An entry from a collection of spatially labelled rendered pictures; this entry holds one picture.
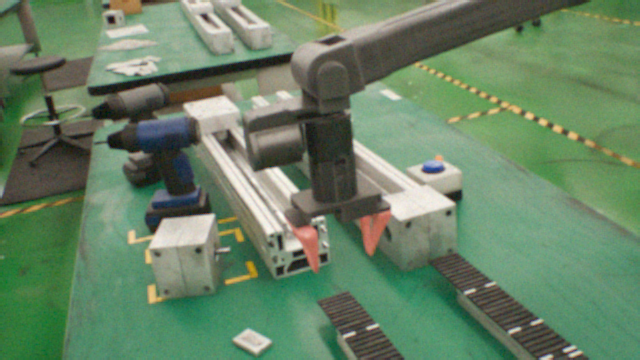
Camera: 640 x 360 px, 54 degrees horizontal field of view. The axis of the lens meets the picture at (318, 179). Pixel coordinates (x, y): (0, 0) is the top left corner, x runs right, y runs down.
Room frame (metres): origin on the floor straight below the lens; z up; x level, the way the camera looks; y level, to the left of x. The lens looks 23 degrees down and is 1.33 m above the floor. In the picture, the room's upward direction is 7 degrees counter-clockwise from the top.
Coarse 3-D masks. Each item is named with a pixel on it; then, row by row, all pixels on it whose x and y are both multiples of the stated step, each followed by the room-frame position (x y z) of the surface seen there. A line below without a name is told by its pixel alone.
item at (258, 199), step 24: (216, 144) 1.35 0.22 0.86; (240, 144) 1.35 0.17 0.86; (216, 168) 1.27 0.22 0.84; (240, 168) 1.25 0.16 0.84; (240, 192) 1.06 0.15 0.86; (264, 192) 1.11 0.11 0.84; (288, 192) 1.04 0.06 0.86; (240, 216) 1.09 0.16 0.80; (264, 216) 0.95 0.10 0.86; (264, 240) 0.91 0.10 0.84; (288, 240) 0.93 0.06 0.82; (288, 264) 0.89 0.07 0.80
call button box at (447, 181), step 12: (408, 168) 1.13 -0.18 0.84; (420, 168) 1.13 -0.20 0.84; (444, 168) 1.11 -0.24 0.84; (456, 168) 1.10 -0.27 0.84; (420, 180) 1.08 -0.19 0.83; (432, 180) 1.07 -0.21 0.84; (444, 180) 1.08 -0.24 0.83; (456, 180) 1.08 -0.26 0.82; (444, 192) 1.08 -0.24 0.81; (456, 192) 1.09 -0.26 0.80
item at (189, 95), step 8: (112, 0) 4.56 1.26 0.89; (120, 0) 4.57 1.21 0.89; (128, 0) 4.58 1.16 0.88; (136, 0) 4.60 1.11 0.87; (112, 8) 4.55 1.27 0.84; (120, 8) 4.57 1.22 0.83; (128, 8) 4.58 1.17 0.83; (136, 8) 4.60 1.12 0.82; (200, 88) 4.22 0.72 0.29; (208, 88) 4.23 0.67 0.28; (216, 88) 4.25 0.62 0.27; (176, 96) 4.17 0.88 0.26; (184, 96) 4.18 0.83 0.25; (192, 96) 4.20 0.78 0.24; (200, 96) 4.21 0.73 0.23; (208, 96) 4.23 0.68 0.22
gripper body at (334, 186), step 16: (352, 160) 0.69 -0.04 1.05; (320, 176) 0.69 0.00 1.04; (336, 176) 0.68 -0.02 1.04; (352, 176) 0.69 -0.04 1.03; (304, 192) 0.72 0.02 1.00; (320, 192) 0.69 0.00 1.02; (336, 192) 0.68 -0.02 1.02; (352, 192) 0.69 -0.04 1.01; (368, 192) 0.70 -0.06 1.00; (304, 208) 0.68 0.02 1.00; (320, 208) 0.67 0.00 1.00; (336, 208) 0.67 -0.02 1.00
